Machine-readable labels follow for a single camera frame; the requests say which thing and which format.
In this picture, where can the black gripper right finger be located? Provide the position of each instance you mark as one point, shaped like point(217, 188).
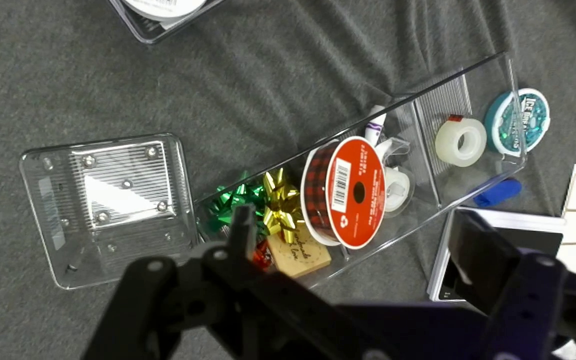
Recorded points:
point(534, 311)

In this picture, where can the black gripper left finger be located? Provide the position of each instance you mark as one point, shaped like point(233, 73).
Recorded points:
point(252, 315)

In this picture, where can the red ribbon spool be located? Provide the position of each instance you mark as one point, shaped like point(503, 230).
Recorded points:
point(342, 193)

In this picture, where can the small empty clear container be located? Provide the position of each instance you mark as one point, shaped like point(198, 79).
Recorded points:
point(108, 202)

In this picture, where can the clear container with white spool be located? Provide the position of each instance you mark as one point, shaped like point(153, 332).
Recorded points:
point(150, 20)

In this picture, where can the white ribbon spool in container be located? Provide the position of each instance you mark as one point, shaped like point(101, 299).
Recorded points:
point(165, 9)

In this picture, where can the green gift bow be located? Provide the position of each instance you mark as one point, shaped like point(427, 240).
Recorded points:
point(228, 198)

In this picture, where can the gold gift bow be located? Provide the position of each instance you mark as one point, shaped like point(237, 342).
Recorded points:
point(280, 204)

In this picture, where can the long clear organizer tray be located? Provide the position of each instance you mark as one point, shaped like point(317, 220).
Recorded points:
point(418, 184)

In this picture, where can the clear tape roll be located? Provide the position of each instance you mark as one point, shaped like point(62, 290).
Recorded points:
point(460, 142)

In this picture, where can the teal tape roll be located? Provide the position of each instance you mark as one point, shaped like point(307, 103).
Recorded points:
point(516, 120)

